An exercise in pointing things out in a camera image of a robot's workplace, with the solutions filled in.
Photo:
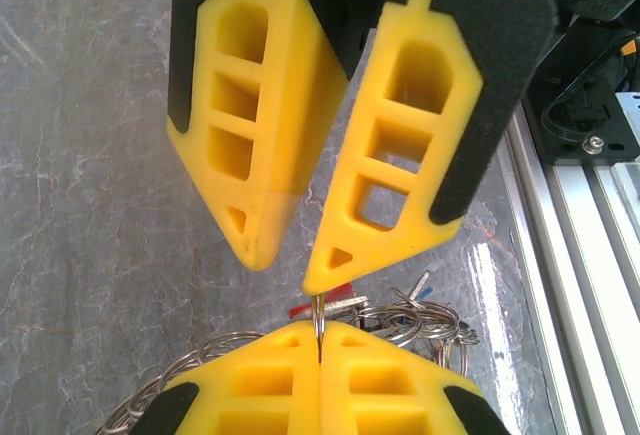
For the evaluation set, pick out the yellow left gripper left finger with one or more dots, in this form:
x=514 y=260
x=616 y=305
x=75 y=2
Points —
x=300 y=405

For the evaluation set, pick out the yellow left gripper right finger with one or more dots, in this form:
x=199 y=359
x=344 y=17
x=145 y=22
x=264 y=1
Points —
x=335 y=405

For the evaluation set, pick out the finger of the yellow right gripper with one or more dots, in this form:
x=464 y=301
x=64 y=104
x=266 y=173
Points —
x=290 y=130
x=450 y=130

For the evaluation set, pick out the brass key with red tag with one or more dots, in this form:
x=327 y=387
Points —
x=345 y=305

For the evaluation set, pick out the metal keyring disc with rings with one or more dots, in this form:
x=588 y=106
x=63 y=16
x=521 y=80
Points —
x=410 y=320

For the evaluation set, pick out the key with blue tag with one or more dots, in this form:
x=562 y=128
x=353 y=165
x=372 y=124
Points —
x=422 y=287

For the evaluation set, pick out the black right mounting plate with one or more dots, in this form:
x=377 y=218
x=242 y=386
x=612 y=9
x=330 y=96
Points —
x=575 y=145

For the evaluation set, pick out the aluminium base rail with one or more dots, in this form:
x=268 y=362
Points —
x=590 y=280

